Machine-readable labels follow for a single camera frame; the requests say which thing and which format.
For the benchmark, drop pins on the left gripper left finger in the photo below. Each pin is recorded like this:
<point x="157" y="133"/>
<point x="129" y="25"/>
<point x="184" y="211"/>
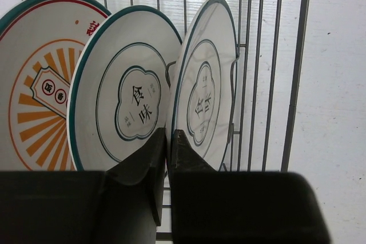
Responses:
<point x="135" y="192"/>

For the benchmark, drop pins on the metal wire dish rack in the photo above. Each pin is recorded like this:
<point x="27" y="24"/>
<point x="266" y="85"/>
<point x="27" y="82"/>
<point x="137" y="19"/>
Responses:
<point x="268" y="74"/>

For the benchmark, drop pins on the white green-rimmed plate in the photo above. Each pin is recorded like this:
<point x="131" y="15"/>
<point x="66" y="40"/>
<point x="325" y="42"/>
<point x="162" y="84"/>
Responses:
<point x="201" y="92"/>
<point x="119" y="93"/>

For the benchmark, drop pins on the orange sunburst pattern plate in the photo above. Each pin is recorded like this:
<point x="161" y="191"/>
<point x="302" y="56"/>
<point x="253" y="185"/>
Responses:
<point x="41" y="41"/>

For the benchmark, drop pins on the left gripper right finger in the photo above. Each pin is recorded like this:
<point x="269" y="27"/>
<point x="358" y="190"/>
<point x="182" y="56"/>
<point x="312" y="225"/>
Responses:
<point x="193" y="196"/>

